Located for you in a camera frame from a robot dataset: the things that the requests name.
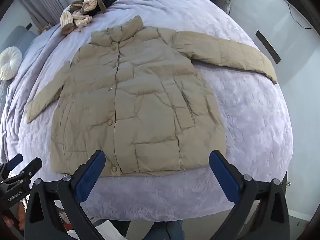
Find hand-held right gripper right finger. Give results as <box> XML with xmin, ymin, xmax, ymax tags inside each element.
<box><xmin>209</xmin><ymin>150</ymin><xmax>290</xmax><ymax>240</ymax></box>

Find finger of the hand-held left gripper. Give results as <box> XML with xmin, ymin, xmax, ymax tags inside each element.
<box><xmin>7</xmin><ymin>157</ymin><xmax>43</xmax><ymax>188</ymax></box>
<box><xmin>0</xmin><ymin>154</ymin><xmax>23</xmax><ymax>178</ymax></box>

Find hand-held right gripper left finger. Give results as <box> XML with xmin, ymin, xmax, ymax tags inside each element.
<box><xmin>24</xmin><ymin>150</ymin><xmax>107</xmax><ymax>240</ymax></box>

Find beige puffer jacket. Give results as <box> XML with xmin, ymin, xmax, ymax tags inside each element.
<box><xmin>26</xmin><ymin>15</ymin><xmax>278</xmax><ymax>178</ymax></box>

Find person's left hand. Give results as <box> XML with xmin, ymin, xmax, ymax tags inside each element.
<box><xmin>4</xmin><ymin>217</ymin><xmax>25</xmax><ymax>232</ymax></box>

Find lilac embossed blanket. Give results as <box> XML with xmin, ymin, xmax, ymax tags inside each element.
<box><xmin>0</xmin><ymin>0</ymin><xmax>294</xmax><ymax>222</ymax></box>

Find person's legs in jeans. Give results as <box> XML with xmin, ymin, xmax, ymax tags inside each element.
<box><xmin>110</xmin><ymin>220</ymin><xmax>185</xmax><ymax>240</ymax></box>

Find round white pleated pillow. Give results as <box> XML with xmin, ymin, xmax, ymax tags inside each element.
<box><xmin>0</xmin><ymin>46</ymin><xmax>23</xmax><ymax>81</ymax></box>

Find grey quilted headboard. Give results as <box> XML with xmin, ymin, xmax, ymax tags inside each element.
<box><xmin>0</xmin><ymin>25</ymin><xmax>38</xmax><ymax>55</ymax></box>

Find small bedside items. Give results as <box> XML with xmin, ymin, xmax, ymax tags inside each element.
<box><xmin>37</xmin><ymin>22</ymin><xmax>53</xmax><ymax>34</ymax></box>

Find grey curtain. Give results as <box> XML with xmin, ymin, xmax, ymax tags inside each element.
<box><xmin>19</xmin><ymin>0</ymin><xmax>73</xmax><ymax>28</ymax></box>

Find cream striped fleece robe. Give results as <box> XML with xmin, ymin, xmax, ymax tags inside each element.
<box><xmin>60</xmin><ymin>0</ymin><xmax>107</xmax><ymax>35</ymax></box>

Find round wire hoop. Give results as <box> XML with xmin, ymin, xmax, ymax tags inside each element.
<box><xmin>217</xmin><ymin>0</ymin><xmax>232</xmax><ymax>15</ymax></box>

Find black wall cable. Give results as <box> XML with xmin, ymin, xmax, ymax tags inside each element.
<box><xmin>289</xmin><ymin>4</ymin><xmax>312</xmax><ymax>29</ymax></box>

